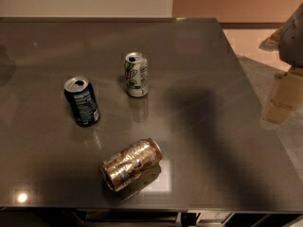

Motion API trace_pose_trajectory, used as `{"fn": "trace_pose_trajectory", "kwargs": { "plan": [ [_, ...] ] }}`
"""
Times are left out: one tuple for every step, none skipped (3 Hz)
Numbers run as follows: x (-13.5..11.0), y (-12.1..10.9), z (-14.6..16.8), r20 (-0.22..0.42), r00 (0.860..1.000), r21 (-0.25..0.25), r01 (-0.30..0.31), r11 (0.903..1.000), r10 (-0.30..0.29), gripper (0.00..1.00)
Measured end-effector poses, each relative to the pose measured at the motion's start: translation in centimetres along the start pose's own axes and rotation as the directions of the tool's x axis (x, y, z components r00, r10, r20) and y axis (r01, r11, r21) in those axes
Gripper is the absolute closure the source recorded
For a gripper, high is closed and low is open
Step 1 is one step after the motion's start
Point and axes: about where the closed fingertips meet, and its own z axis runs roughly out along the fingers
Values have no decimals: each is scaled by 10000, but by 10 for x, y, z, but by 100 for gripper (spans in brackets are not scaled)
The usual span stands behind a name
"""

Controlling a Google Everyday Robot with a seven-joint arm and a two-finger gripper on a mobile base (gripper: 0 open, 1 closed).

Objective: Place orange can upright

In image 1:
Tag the dark shelf under table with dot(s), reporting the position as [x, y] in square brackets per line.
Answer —
[56, 217]

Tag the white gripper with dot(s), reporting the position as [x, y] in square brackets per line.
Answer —
[293, 44]

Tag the dark blue soda can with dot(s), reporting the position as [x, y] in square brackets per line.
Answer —
[80, 95]

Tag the white green soda can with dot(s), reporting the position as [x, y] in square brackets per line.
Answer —
[136, 74]

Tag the orange soda can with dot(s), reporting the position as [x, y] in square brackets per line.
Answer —
[130, 164]

